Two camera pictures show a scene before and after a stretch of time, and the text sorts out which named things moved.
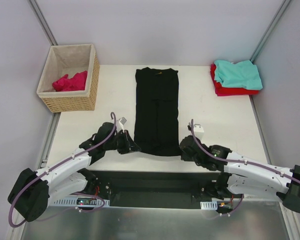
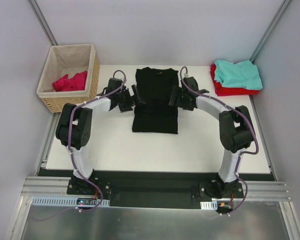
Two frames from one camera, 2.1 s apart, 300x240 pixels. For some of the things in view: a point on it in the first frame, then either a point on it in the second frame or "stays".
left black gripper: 126,142 → 129,99
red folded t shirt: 221,91 stays
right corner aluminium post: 283,9 stays
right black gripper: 188,149 → 178,97
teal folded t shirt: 244,74 stays
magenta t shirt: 77,82 stays
